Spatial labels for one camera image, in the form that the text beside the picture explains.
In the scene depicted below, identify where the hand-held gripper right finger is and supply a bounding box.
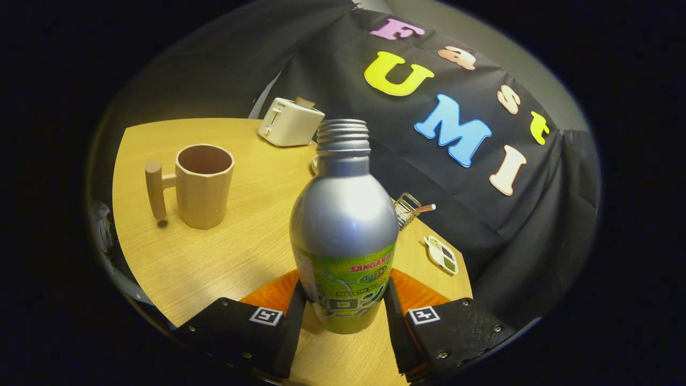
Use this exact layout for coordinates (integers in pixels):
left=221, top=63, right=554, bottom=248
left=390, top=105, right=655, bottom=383
left=384, top=268, right=518, bottom=383

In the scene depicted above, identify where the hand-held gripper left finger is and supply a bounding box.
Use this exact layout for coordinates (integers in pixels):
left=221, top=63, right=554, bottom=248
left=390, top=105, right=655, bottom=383
left=171, top=270, right=307, bottom=380

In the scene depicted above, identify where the beige cup with handle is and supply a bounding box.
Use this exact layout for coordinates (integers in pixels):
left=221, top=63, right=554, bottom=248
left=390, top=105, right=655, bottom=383
left=145, top=144, right=235, bottom=230

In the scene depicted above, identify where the silver bottle with green label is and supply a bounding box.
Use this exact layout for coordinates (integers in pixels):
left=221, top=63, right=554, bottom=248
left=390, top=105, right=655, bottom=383
left=289, top=119, right=400, bottom=335

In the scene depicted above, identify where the wooden table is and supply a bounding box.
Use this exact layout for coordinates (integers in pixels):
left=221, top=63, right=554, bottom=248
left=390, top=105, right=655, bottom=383
left=111, top=118, right=473, bottom=386

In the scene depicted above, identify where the white divided seed dish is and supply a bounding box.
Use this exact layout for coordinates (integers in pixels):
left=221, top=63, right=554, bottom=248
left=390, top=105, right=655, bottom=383
left=420, top=235, right=460, bottom=276

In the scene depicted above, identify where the white toaster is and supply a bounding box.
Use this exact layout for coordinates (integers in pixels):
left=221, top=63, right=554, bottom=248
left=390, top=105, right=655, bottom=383
left=258, top=97, right=326, bottom=147

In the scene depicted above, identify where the metal wire basket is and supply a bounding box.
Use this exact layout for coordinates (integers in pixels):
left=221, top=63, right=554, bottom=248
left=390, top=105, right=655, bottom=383
left=394, top=192, right=424, bottom=231

